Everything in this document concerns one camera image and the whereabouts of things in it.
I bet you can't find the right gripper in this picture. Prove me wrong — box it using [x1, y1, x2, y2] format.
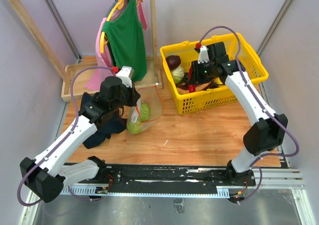
[189, 59, 216, 85]

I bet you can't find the clear zip top bag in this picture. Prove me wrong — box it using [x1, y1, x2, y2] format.
[126, 83, 163, 134]

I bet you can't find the green toy cabbage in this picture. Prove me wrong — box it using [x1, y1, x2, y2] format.
[126, 103, 151, 134]

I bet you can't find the red toy chili pepper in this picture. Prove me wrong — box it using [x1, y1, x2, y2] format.
[188, 85, 196, 93]

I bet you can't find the yellow plastic shopping basket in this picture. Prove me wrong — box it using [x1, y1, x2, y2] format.
[160, 33, 269, 115]

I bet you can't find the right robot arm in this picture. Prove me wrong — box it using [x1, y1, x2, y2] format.
[188, 42, 288, 185]

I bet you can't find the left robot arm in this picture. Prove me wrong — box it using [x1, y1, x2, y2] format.
[17, 74, 140, 206]

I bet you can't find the green tank top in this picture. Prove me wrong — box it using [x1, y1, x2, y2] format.
[102, 0, 147, 82]

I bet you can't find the pink shirt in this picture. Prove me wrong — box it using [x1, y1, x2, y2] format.
[84, 0, 148, 92]

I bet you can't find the dark navy cloth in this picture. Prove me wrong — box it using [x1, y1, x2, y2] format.
[78, 93, 127, 149]

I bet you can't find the wooden clothes rack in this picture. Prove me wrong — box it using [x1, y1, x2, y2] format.
[7, 0, 163, 102]

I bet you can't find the yellow clothes hanger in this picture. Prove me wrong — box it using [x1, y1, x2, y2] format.
[97, 0, 148, 54]

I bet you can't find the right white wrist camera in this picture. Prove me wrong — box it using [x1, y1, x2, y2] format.
[195, 43, 209, 64]

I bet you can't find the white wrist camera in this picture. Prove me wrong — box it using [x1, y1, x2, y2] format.
[195, 43, 209, 64]
[116, 66, 134, 88]

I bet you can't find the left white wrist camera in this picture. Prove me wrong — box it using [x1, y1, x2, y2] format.
[116, 66, 134, 88]

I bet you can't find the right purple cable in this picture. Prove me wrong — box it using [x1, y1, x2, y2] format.
[198, 25, 300, 206]

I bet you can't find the purple cable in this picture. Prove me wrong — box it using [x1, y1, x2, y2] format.
[198, 25, 300, 206]
[17, 65, 118, 207]

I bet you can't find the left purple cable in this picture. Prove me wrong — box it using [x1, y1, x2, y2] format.
[17, 65, 118, 207]

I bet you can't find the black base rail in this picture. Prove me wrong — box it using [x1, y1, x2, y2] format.
[77, 163, 257, 200]

